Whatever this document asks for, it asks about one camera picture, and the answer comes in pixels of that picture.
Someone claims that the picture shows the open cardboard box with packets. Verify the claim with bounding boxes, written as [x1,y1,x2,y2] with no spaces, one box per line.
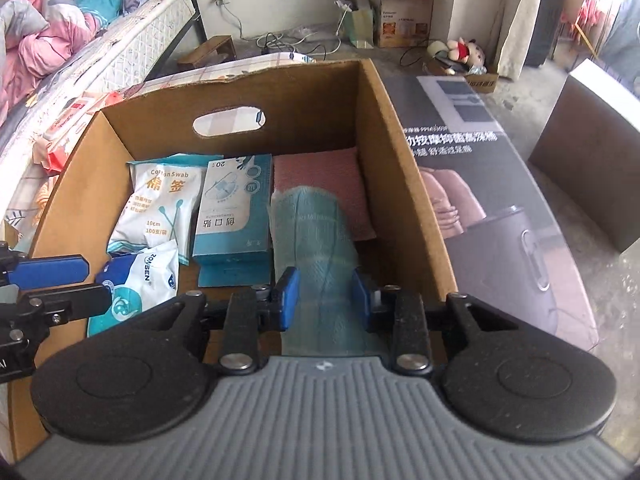
[362,0,444,50]

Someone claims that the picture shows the teal striped towel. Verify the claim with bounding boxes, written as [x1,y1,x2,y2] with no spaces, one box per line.
[269,186,387,361]

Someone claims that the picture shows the tangle of cables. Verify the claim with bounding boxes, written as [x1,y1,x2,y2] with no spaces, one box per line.
[240,29,347,59]

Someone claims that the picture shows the small wooden stool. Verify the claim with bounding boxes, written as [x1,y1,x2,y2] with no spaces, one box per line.
[177,35,239,72]

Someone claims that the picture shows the green paper bag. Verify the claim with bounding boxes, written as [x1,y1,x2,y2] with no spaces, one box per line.
[344,0,376,49]

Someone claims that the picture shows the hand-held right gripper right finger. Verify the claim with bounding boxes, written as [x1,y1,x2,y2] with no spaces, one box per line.
[351,269,502,376]

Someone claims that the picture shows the blue bandage box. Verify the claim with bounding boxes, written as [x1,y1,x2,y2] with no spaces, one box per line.
[192,154,275,287]

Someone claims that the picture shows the blue white mask pack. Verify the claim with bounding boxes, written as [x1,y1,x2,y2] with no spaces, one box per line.
[86,240,181,338]

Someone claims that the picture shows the red white wet wipes pack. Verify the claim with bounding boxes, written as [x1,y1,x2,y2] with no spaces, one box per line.
[32,91,109,176]

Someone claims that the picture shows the small flat cardboard box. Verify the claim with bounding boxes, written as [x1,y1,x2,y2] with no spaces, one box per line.
[425,57,501,94]

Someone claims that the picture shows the plush doll with red dress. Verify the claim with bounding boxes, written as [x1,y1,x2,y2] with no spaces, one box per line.
[444,37,489,76]

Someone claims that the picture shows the blue cartoon print fabric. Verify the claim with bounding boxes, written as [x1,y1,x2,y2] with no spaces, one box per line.
[75,0,132,24]

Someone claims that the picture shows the white quilted bed mattress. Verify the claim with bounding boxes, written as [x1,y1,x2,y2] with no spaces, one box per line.
[0,0,197,127]

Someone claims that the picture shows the pink quilt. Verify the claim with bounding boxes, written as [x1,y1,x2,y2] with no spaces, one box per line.
[0,0,102,111]

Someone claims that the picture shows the pink hanging clothes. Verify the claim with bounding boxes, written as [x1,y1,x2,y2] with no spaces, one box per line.
[550,0,622,56]

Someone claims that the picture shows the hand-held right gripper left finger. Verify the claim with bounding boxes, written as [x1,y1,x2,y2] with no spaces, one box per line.
[167,266,301,376]

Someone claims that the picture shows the grey printed appliance carton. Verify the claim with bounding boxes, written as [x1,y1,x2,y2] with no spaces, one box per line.
[382,75,601,356]

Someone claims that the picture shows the pink towel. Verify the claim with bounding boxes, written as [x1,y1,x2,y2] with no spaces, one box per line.
[272,147,377,241]

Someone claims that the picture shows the white cotton swab bag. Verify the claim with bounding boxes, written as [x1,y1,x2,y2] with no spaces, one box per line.
[107,154,225,267]

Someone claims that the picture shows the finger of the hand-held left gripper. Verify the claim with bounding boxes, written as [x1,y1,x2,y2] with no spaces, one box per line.
[14,282,112,332]
[0,242,90,292]

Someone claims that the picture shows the dark cabinet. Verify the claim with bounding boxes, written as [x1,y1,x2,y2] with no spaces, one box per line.
[527,58,640,256]

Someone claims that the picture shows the brown cardboard box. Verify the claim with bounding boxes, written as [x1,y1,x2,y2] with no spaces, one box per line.
[10,58,458,461]

